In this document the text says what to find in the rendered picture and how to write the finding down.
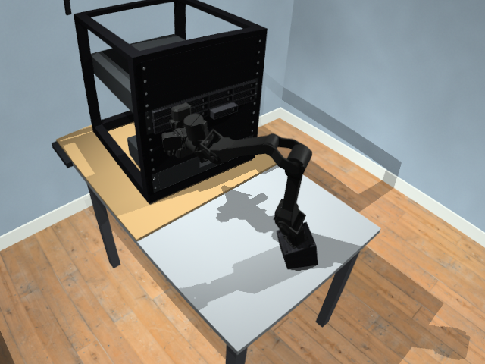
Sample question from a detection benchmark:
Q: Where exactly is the black rack frame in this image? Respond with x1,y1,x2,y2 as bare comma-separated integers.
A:
74,0,268,204

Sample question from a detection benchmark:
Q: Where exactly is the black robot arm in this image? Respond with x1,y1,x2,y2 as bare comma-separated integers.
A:
161,114,312,248

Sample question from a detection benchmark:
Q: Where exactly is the tan wooden board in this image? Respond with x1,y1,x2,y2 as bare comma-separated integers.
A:
56,122,277,241

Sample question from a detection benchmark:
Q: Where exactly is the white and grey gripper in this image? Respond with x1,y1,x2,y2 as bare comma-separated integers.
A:
169,103,192,158

